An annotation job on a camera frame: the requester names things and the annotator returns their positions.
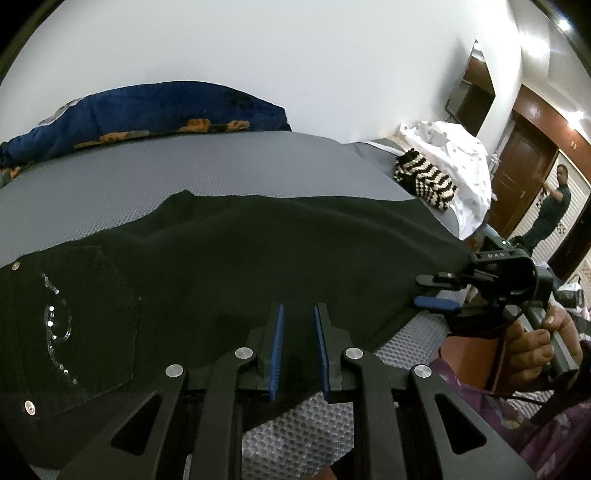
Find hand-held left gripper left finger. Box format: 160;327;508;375
58;302;285;480

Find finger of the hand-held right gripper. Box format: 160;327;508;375
414;295;468;324
416;271;476;289

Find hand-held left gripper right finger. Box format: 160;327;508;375
314;302;537;480

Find black pants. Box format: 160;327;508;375
0;189;472;472

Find person's right hand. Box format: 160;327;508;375
505;305;584;394

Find black white striped cloth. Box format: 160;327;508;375
393;148;459;212

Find brown wooden door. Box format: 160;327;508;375
490;83;591;237

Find purple patterned clothing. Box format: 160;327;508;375
429;336;591;480

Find grey mesh mattress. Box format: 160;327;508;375
0;131;462;480

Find blue printed blanket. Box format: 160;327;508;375
0;82;293;185

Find wall mirror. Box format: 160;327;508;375
445;39;497;137

